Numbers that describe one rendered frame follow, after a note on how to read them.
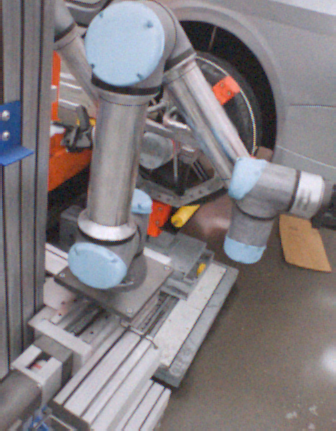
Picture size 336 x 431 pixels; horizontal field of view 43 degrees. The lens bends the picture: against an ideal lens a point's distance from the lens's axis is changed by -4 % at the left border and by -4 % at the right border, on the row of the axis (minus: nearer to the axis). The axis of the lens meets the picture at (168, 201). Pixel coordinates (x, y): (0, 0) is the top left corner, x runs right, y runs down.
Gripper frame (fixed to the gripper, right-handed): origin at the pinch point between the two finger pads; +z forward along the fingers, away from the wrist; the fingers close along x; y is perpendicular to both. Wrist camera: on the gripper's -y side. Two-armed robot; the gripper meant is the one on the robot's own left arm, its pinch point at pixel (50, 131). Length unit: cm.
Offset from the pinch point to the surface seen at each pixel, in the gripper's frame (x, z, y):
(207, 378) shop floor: 78, -49, 78
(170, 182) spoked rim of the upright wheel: 58, -25, -4
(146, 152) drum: 22.4, -28.7, -2.0
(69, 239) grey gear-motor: 54, 18, 27
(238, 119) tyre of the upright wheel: 33, -60, -21
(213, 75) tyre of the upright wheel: 21, -51, -34
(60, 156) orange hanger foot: 30.4, 16.5, -4.1
